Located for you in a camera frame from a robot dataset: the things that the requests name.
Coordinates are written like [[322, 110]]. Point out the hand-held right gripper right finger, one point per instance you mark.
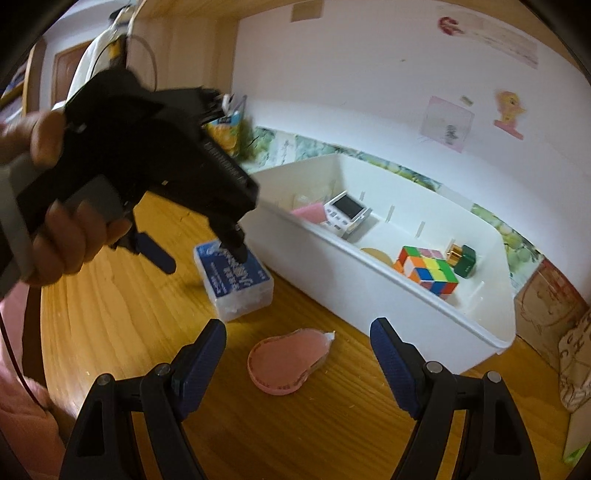
[[392, 364]]

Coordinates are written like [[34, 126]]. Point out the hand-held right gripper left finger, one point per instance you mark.
[[203, 367]]

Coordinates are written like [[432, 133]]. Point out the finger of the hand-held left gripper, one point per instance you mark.
[[231, 242], [154, 253]]

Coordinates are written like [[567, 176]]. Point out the blue labelled plastic box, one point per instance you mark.
[[235, 288]]

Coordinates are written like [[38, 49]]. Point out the white plastic bin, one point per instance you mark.
[[369, 295]]

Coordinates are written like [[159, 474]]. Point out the pink hair roller clip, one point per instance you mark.
[[308, 213]]

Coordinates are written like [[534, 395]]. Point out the pink pear-shaped case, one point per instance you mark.
[[286, 362]]

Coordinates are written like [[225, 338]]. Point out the colourful puzzle cube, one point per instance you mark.
[[425, 272]]

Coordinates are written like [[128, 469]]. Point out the round beige disc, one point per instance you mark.
[[376, 256]]

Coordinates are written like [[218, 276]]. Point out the white digital camera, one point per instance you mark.
[[346, 212]]

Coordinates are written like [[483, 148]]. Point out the green bottle with gold cap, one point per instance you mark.
[[464, 263]]

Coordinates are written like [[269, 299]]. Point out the person's left hand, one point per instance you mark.
[[69, 240]]

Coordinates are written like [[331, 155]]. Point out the brown wooden door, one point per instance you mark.
[[69, 74]]

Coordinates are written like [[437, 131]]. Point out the patterned fabric bag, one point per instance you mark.
[[577, 364]]

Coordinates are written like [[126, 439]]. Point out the pink paper wall note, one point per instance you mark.
[[445, 124]]

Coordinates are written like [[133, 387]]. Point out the yellow duck wall sticker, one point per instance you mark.
[[510, 110]]

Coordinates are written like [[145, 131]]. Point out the red wall sticker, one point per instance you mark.
[[450, 25]]

